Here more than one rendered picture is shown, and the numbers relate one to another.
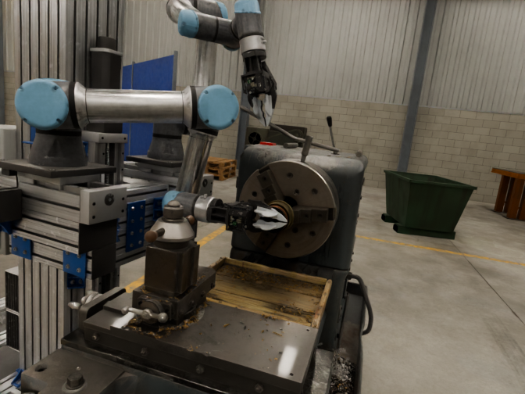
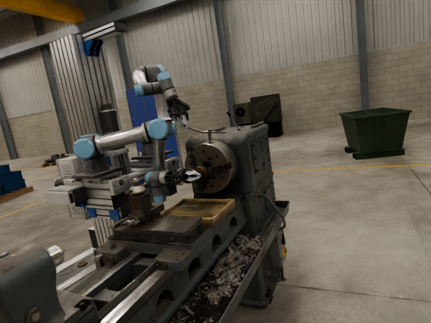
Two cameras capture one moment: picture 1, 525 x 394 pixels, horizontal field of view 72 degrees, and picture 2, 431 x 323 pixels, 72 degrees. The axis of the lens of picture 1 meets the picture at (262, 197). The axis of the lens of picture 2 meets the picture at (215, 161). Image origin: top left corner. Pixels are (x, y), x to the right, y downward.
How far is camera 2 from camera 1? 0.78 m
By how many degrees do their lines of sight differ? 11
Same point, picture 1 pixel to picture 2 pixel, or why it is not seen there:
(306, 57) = (267, 39)
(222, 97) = (158, 124)
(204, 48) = not seen: hidden behind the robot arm
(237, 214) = (176, 177)
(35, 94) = (80, 146)
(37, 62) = (79, 124)
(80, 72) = (98, 124)
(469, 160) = (422, 84)
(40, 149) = (88, 166)
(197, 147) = (157, 148)
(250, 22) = (165, 83)
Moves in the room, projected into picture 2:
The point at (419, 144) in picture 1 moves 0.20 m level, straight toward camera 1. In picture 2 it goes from (375, 82) to (374, 82)
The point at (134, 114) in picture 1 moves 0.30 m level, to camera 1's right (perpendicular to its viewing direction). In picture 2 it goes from (122, 142) to (172, 136)
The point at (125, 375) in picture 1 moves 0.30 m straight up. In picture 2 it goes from (130, 244) to (116, 180)
